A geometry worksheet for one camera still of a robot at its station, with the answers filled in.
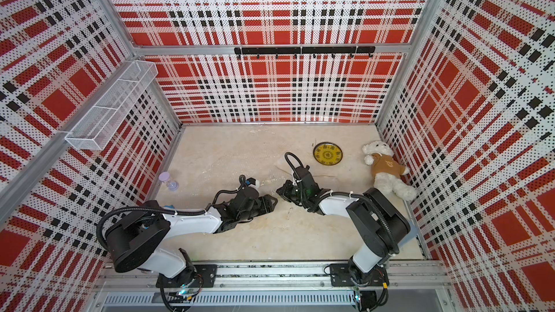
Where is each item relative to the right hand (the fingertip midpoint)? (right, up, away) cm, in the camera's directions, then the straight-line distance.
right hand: (277, 191), depth 88 cm
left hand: (-1, -4, -1) cm, 4 cm away
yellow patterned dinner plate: (+24, +15, +20) cm, 35 cm away
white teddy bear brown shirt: (+47, +8, +3) cm, 48 cm away
